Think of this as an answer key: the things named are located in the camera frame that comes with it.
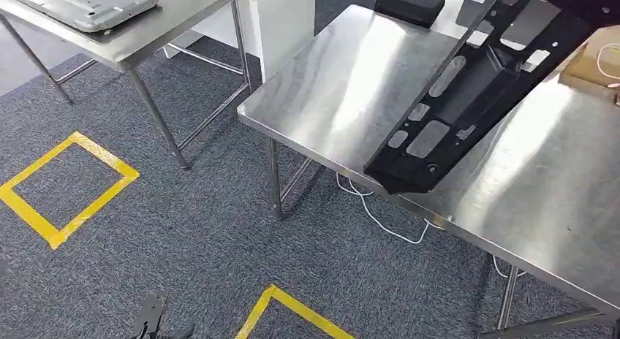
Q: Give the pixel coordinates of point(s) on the grey sheet metal panel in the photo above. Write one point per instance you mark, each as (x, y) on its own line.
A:
(87, 7)

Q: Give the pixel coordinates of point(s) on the yellow floor tape square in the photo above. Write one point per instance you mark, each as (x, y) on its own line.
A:
(300, 306)
(106, 156)

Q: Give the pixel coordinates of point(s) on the cardboard box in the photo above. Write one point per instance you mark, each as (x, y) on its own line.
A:
(583, 65)

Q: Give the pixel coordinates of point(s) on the large steel work table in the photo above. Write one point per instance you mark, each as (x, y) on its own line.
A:
(339, 85)

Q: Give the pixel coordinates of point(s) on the black perforated metal panel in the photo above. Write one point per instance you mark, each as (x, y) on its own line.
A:
(479, 90)

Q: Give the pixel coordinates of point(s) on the steel table with grey panel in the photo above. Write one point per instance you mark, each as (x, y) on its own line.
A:
(145, 32)

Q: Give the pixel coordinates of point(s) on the black zipped case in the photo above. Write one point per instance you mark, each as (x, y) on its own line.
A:
(411, 7)

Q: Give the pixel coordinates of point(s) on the white cabinet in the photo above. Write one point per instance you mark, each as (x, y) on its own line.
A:
(286, 27)

